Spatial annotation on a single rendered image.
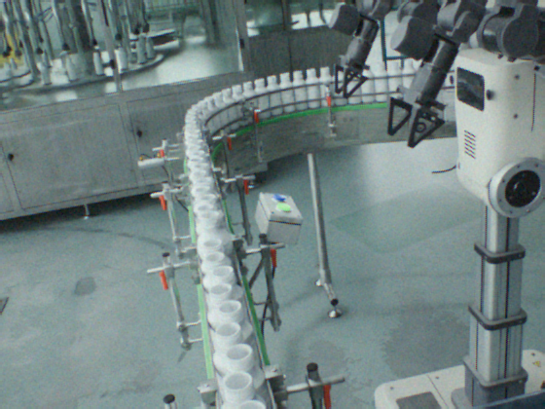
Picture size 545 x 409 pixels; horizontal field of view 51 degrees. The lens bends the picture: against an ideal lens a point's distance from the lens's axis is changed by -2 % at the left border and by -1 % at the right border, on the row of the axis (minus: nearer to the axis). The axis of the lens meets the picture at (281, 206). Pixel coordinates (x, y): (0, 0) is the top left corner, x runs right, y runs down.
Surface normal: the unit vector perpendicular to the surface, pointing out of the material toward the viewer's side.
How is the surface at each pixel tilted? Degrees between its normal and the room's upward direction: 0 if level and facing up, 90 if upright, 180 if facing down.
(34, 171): 90
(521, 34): 89
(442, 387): 0
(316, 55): 90
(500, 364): 90
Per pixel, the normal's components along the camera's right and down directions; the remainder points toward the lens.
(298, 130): 0.28, 0.36
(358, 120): -0.12, 0.41
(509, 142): 0.19, 0.54
